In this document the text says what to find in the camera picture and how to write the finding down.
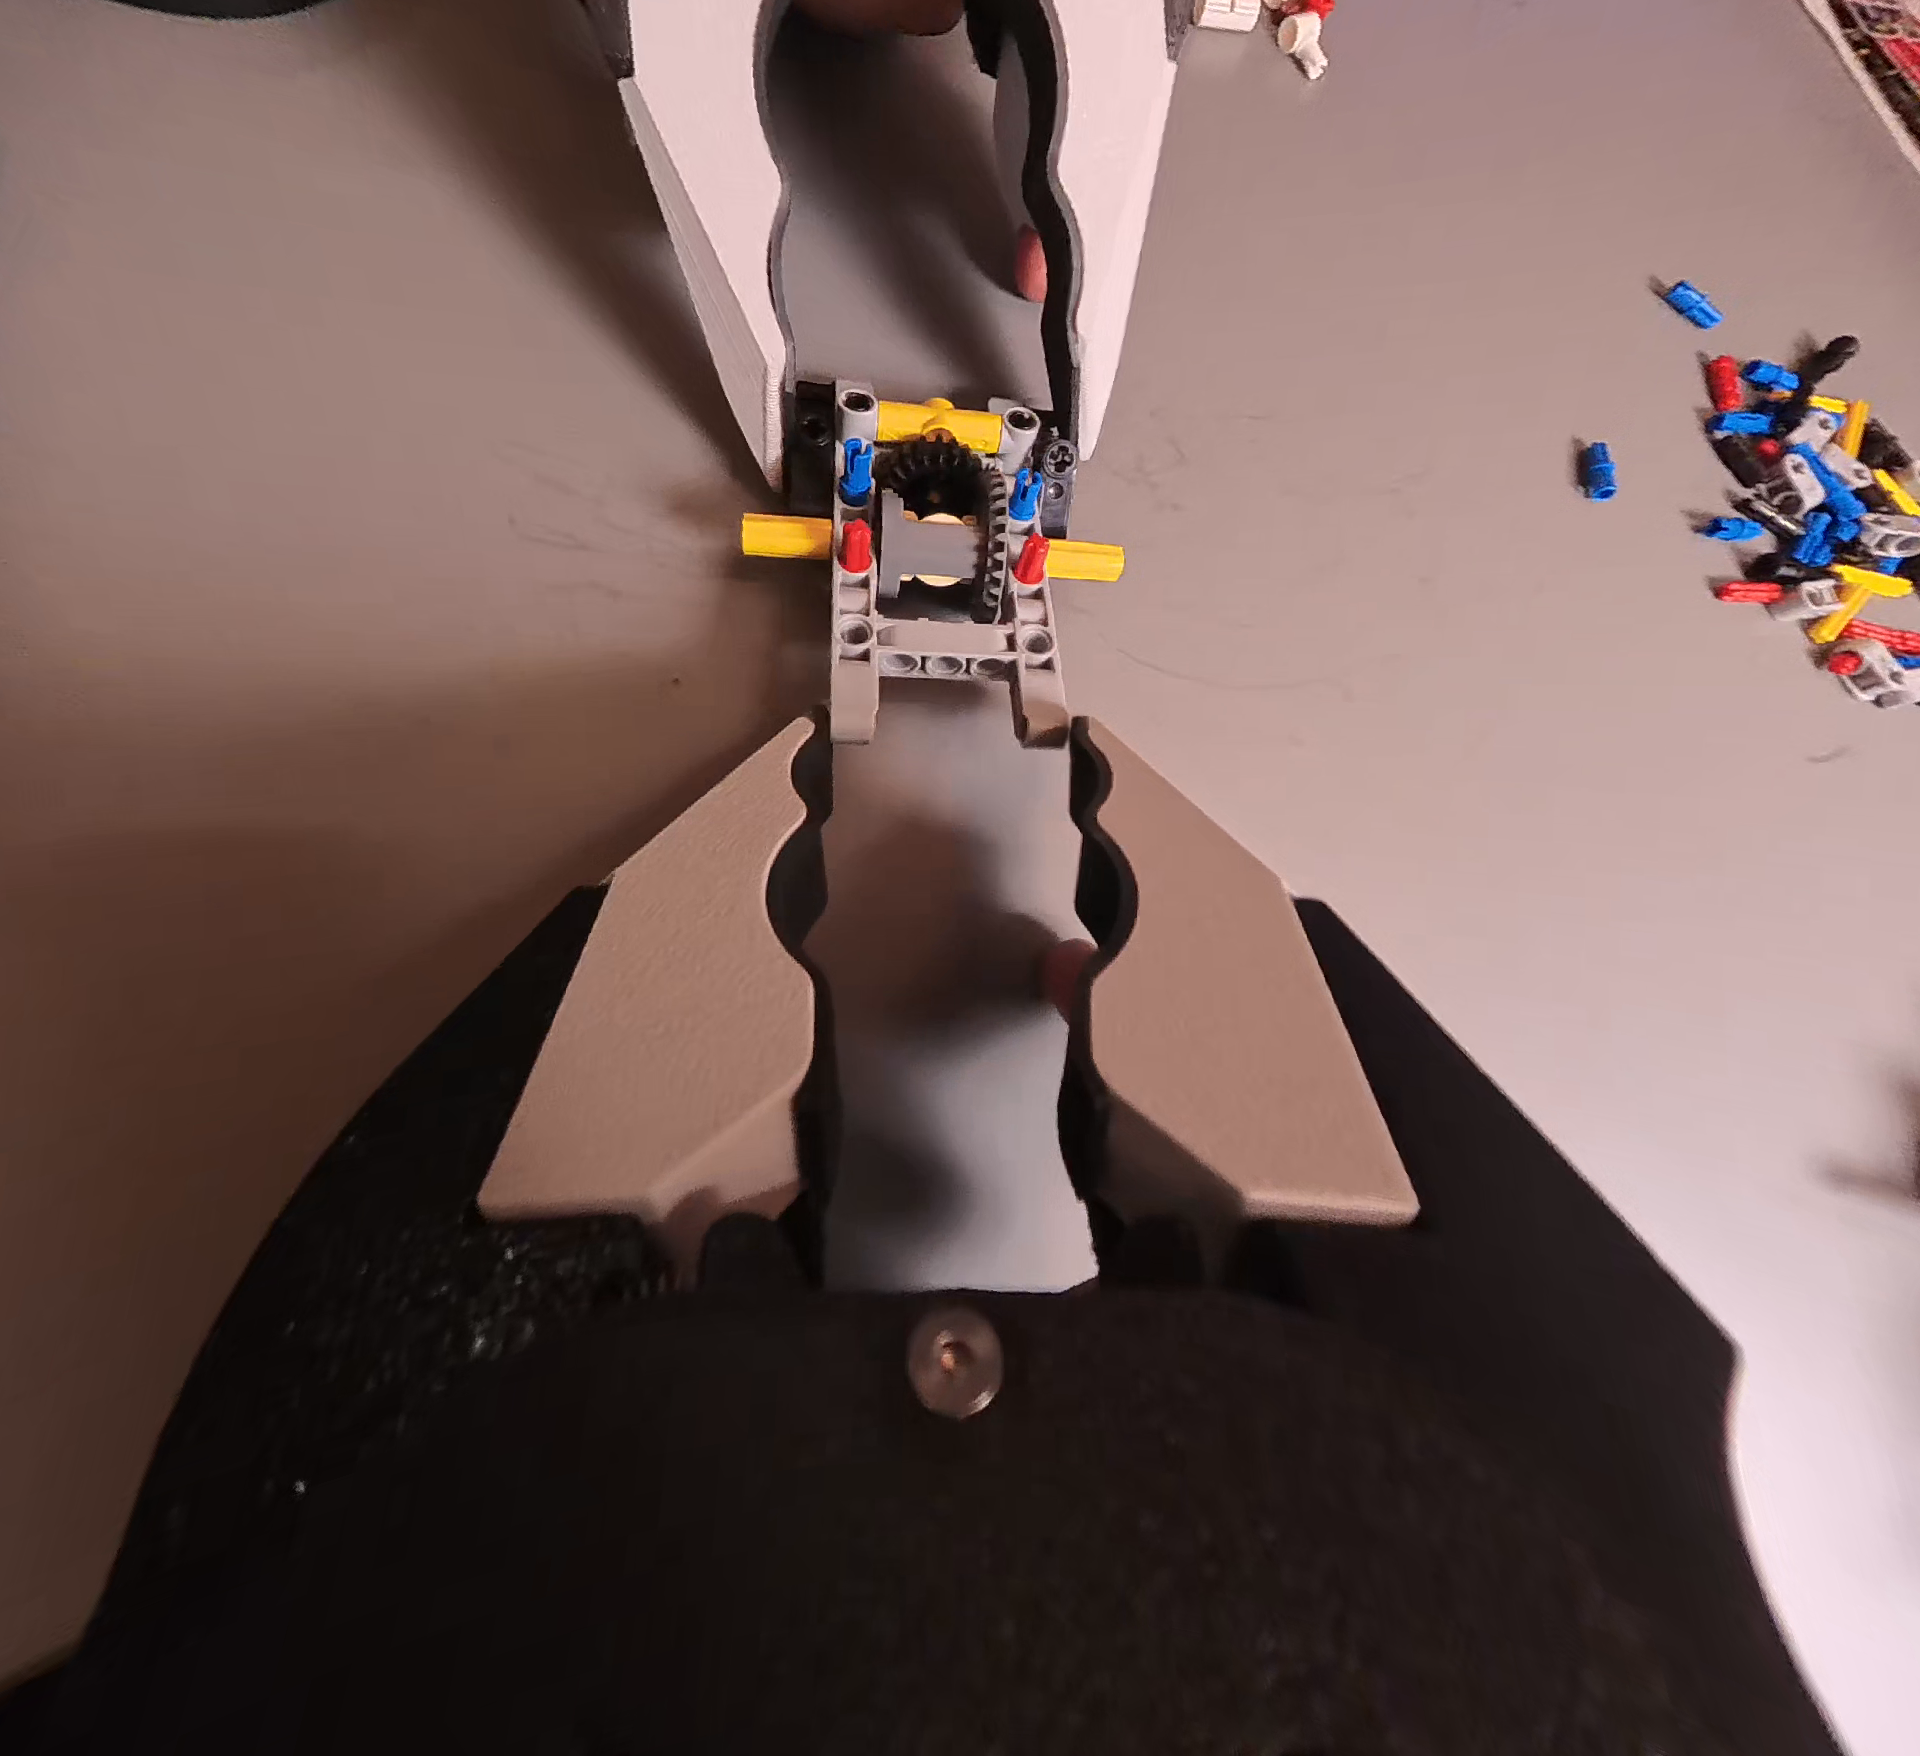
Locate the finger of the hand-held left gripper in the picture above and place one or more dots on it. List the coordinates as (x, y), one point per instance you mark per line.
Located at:
(699, 61)
(1118, 61)

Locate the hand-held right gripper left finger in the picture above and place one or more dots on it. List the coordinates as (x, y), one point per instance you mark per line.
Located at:
(660, 1037)

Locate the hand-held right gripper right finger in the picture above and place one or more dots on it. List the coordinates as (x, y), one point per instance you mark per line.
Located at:
(1246, 1037)

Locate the small grey lego differential assembly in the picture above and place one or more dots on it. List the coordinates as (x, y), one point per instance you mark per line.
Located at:
(938, 421)

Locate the blue lego pin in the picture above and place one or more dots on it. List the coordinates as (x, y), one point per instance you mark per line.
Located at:
(1599, 469)
(1691, 305)

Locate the person's right hand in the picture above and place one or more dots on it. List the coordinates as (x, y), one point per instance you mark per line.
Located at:
(1070, 977)

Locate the pile of blue yellow pins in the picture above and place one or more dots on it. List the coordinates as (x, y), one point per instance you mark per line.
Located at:
(1816, 535)

